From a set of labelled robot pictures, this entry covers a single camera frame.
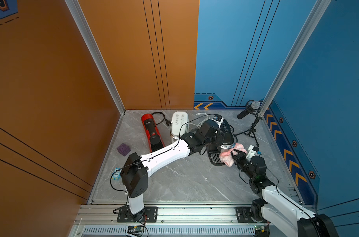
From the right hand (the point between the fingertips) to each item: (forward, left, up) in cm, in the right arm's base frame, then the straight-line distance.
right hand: (229, 149), depth 83 cm
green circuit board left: (-37, +51, -16) cm, 65 cm away
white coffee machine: (+13, +28, +11) cm, 33 cm away
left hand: (+4, +6, +11) cm, 13 cm away
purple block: (+5, +65, -8) cm, 65 cm away
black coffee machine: (-1, +4, +9) cm, 10 cm away
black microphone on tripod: (+23, -16, +11) cm, 30 cm away
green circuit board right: (-35, -12, -16) cm, 40 cm away
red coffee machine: (+4, +42, +2) cm, 42 cm away
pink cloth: (-5, +2, +1) cm, 6 cm away
